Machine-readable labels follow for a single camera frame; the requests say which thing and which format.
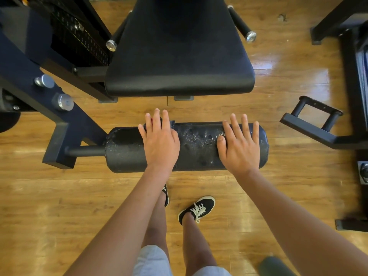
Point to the dark green plastic bucket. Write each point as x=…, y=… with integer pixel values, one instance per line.
x=276, y=267

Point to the person's left leg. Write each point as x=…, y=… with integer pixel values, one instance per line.
x=156, y=227

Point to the person's right hand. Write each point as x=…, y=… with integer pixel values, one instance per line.
x=238, y=152

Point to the person's left forearm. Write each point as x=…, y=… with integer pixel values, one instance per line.
x=121, y=227

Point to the person's left hand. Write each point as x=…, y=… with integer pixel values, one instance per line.
x=161, y=143

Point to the person's right forearm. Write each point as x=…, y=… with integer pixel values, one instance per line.
x=305, y=227

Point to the person's right black shoe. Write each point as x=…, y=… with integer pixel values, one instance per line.
x=198, y=209

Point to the person's right leg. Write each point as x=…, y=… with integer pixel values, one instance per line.
x=196, y=244

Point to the person's left black shoe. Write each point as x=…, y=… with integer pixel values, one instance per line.
x=165, y=195

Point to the person's white shorts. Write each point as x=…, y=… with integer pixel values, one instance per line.
x=150, y=262

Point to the person's leg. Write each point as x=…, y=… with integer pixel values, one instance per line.
x=156, y=227
x=196, y=244

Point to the person's black shoe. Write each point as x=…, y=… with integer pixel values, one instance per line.
x=198, y=209
x=165, y=195

